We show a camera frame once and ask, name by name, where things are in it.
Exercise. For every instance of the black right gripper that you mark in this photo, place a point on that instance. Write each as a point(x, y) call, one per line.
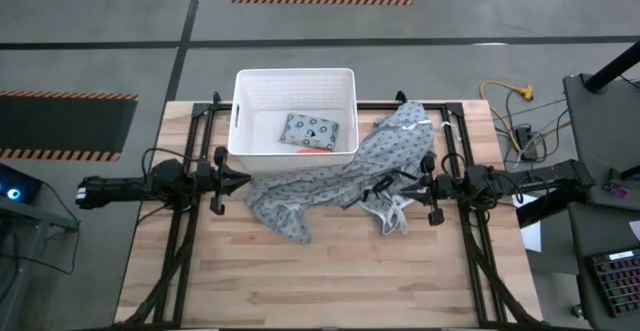
point(436, 188)

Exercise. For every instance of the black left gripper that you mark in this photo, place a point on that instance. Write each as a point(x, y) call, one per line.
point(219, 181)

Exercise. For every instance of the grey patterned cloth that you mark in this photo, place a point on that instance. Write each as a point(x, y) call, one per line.
point(309, 131)

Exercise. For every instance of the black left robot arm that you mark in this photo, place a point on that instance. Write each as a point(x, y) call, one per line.
point(130, 187)

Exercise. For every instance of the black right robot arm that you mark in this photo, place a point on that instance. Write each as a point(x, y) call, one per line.
point(530, 176)

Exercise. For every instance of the white plastic lattice basket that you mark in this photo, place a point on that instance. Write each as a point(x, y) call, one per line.
point(250, 141)

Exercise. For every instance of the grey patterned hospital gown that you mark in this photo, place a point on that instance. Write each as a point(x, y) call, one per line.
point(320, 186)

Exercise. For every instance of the black metal crossbar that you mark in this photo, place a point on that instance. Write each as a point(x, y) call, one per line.
point(375, 106)

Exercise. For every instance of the black power strip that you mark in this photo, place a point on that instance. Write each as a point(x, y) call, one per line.
point(526, 143)

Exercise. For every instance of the white paper sheet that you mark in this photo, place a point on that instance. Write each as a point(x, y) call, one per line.
point(532, 233)

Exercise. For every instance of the dark grey lower desk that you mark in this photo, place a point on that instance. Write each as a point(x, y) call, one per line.
point(587, 231)

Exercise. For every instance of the grey side desk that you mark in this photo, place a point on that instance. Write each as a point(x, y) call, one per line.
point(607, 131)

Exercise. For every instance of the small purple object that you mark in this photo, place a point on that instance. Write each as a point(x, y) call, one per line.
point(621, 191)

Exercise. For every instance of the grey metal side table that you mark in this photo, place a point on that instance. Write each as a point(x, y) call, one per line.
point(30, 216)

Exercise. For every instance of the computer case with blue light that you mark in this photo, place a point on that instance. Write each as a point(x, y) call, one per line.
point(15, 186)

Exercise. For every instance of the black keyboard with coloured keys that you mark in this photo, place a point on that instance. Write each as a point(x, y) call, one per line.
point(617, 283)

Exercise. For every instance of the black slanted pole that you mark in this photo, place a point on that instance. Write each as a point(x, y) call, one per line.
point(615, 66)

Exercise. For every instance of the black metal frame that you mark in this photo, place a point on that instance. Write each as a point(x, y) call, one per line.
point(175, 251)
point(475, 251)

